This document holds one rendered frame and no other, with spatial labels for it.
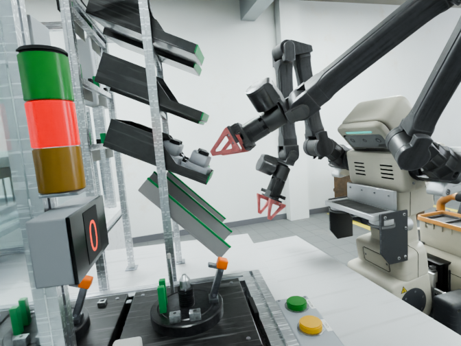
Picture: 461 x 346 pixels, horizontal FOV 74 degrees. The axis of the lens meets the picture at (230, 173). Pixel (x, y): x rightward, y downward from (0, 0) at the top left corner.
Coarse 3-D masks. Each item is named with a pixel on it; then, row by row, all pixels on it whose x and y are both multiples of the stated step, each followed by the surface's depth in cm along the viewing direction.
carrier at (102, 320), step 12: (84, 300) 68; (96, 300) 67; (108, 300) 67; (120, 300) 66; (72, 312) 59; (84, 312) 59; (96, 312) 62; (108, 312) 62; (120, 312) 62; (84, 324) 56; (96, 324) 58; (108, 324) 58; (120, 324) 60; (84, 336) 55; (96, 336) 54; (108, 336) 54
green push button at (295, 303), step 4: (292, 296) 62; (296, 296) 62; (288, 300) 61; (292, 300) 61; (296, 300) 61; (300, 300) 61; (304, 300) 60; (288, 304) 60; (292, 304) 59; (296, 304) 59; (300, 304) 59; (304, 304) 59; (292, 308) 59; (296, 308) 59; (300, 308) 59; (304, 308) 59
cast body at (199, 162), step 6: (204, 150) 84; (192, 156) 81; (198, 156) 80; (204, 156) 80; (180, 162) 83; (186, 162) 81; (192, 162) 81; (198, 162) 81; (204, 162) 80; (192, 168) 81; (198, 168) 81; (204, 168) 80; (210, 168) 83
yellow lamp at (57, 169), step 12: (36, 156) 33; (48, 156) 32; (60, 156) 33; (72, 156) 34; (36, 168) 33; (48, 168) 33; (60, 168) 33; (72, 168) 34; (36, 180) 33; (48, 180) 33; (60, 180) 33; (72, 180) 34; (84, 180) 36; (48, 192) 33; (60, 192) 33
